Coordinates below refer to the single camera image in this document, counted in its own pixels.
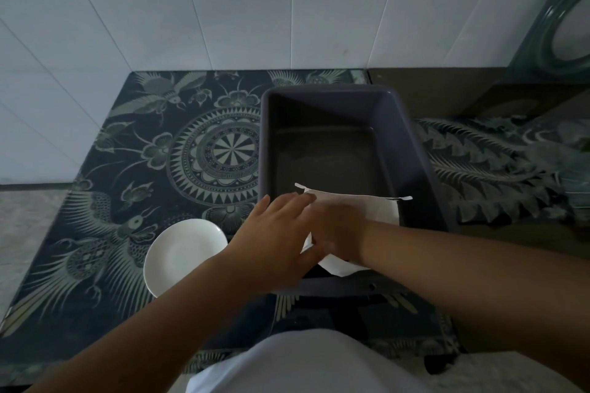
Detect person's right hand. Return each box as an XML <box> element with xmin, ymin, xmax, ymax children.
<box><xmin>306</xmin><ymin>202</ymin><xmax>372</xmax><ymax>269</ymax></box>

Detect person's left hand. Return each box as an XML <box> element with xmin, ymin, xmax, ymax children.
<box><xmin>223</xmin><ymin>192</ymin><xmax>326</xmax><ymax>293</ymax></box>

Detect white paper sheet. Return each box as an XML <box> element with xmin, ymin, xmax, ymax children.
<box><xmin>294</xmin><ymin>183</ymin><xmax>414</xmax><ymax>278</ymax></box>

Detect person's right forearm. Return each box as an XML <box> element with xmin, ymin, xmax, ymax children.
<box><xmin>360</xmin><ymin>220</ymin><xmax>590</xmax><ymax>390</ymax></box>

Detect person's left forearm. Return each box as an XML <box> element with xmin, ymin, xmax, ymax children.
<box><xmin>25</xmin><ymin>252</ymin><xmax>252</xmax><ymax>393</ymax></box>

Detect dark grey plastic tub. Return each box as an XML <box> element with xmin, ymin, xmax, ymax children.
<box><xmin>258</xmin><ymin>84</ymin><xmax>458</xmax><ymax>299</ymax></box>

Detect person's white shirt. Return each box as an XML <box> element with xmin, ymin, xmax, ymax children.
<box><xmin>183</xmin><ymin>329</ymin><xmax>587</xmax><ymax>393</ymax></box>

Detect white round plate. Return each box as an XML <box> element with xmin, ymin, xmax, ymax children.
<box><xmin>143</xmin><ymin>218</ymin><xmax>229</xmax><ymax>299</ymax></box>

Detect dark feather-patterned cloth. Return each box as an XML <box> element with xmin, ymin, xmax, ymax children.
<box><xmin>413</xmin><ymin>114</ymin><xmax>590</xmax><ymax>228</ymax></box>

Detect dark bird-patterned tablecloth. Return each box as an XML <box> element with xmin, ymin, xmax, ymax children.
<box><xmin>0</xmin><ymin>69</ymin><xmax>463</xmax><ymax>376</ymax></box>

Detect green appliance with round window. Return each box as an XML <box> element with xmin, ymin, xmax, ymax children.
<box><xmin>501</xmin><ymin>0</ymin><xmax>590</xmax><ymax>86</ymax></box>

